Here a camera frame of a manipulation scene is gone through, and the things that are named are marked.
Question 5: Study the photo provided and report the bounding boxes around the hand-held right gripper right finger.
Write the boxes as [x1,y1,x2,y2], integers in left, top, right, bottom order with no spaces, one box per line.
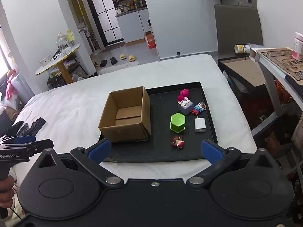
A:
[187,139,275,188]

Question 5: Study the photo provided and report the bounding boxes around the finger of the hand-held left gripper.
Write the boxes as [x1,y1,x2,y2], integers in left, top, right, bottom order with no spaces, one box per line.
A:
[24,139,54,158]
[0,135,36,145]

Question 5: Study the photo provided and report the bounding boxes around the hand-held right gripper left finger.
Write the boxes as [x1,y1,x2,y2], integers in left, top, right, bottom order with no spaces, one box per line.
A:
[35,138,125,188]

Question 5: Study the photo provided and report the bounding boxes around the brown cardboard box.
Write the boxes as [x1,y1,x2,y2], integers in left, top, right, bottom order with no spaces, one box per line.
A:
[98,86,151,143]

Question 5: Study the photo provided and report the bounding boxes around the white charger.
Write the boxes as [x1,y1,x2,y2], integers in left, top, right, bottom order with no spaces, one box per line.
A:
[194,116,207,133]

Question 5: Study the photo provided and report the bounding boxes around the brown-haired doll figurine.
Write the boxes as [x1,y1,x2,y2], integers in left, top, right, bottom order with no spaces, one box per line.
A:
[171,135,185,148]

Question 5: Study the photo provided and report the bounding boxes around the small blue-dress figurine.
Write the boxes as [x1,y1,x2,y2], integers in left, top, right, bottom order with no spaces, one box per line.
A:
[191,102,207,115]

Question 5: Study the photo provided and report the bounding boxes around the green hexagonal box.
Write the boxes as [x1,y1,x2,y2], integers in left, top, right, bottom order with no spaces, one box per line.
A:
[170,113,186,133]

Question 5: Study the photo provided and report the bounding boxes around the grey-blue rabbit cube toy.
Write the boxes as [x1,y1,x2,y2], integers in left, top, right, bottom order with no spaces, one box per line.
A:
[178,99,194,115]

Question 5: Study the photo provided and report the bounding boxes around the black tray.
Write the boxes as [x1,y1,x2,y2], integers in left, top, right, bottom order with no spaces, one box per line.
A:
[98,82,218,163]

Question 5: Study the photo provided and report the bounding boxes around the pink plastic figurine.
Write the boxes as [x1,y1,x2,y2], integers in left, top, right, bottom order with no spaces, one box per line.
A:
[177,89,190,103]

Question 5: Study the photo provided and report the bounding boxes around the person's left hand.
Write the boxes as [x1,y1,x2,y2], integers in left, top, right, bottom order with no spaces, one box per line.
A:
[0,175,16,209]

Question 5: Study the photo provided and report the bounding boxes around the black gloves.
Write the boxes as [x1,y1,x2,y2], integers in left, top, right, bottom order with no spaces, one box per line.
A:
[5,117,46,138]

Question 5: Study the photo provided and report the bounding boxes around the pink plush toy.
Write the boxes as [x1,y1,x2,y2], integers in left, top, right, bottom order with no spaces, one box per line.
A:
[5,68,18,101]

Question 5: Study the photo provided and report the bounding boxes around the round yellow-edged table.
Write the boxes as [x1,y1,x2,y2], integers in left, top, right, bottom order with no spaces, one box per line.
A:
[35,44,81,84]

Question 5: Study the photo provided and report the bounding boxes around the dark nightstand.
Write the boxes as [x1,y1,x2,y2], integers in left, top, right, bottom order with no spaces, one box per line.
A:
[217,57,282,133]

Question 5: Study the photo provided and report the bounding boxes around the black shelf rack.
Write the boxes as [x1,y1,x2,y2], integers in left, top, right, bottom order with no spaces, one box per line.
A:
[47,54,88,88]

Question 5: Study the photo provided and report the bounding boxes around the glass jar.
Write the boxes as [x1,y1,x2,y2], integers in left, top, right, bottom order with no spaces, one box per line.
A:
[56,32,69,52]

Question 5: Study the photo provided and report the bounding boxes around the grey desk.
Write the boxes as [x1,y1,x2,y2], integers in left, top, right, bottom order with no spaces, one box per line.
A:
[250,47,303,133]

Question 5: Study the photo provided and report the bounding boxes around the paper cup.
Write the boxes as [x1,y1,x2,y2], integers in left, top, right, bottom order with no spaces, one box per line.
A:
[234,44,251,54]

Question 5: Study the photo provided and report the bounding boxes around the yellow-label bottle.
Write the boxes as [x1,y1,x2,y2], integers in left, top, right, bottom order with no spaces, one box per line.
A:
[66,30,76,45]

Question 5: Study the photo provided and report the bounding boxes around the patterned cardboard sheet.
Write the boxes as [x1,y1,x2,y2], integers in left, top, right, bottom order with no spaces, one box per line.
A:
[257,48,303,86]

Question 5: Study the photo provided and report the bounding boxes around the orange cardboard box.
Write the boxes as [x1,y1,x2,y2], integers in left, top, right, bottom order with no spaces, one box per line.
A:
[144,32,157,49]

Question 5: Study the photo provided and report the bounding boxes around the white kitchen cabinet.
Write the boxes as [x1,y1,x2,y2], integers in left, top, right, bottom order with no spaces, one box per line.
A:
[115,7,151,43]

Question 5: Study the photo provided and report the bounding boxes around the black-framed glass door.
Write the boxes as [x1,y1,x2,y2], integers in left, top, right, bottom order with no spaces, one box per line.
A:
[82,0,125,48]

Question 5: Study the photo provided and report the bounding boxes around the pink and white jar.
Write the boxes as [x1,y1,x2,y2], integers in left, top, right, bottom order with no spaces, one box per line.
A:
[292,32,303,61]

